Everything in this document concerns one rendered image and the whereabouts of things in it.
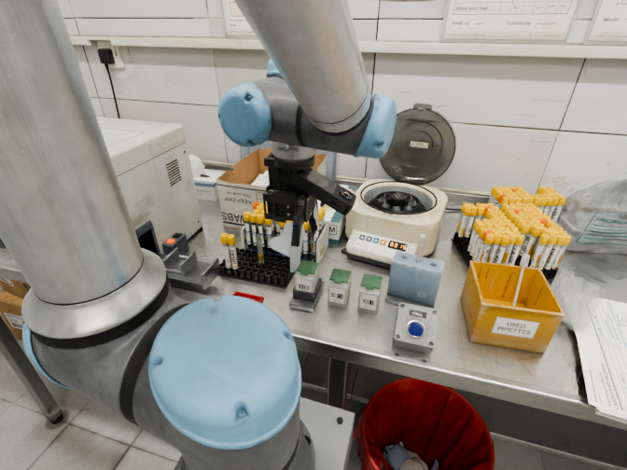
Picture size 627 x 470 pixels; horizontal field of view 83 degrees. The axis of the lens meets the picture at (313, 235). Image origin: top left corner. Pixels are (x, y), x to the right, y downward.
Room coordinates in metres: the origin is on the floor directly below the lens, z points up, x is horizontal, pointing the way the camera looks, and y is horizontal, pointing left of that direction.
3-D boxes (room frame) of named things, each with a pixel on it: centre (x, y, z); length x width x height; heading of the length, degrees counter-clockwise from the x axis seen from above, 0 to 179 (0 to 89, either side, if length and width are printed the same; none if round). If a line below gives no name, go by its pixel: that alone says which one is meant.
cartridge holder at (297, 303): (0.59, 0.01, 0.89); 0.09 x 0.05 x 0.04; 164
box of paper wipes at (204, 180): (1.15, 0.42, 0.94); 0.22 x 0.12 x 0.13; 77
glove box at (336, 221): (0.92, -0.06, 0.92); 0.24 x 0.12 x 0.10; 163
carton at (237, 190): (1.00, 0.11, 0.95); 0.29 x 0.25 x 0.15; 163
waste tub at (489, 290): (0.51, -0.37, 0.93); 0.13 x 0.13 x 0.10; 78
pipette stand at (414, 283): (0.59, -0.21, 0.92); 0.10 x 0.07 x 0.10; 65
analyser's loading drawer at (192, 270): (0.65, 0.32, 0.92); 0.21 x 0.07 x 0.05; 73
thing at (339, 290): (0.58, -0.06, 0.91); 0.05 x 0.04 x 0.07; 163
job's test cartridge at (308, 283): (0.59, 0.01, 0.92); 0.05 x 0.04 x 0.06; 164
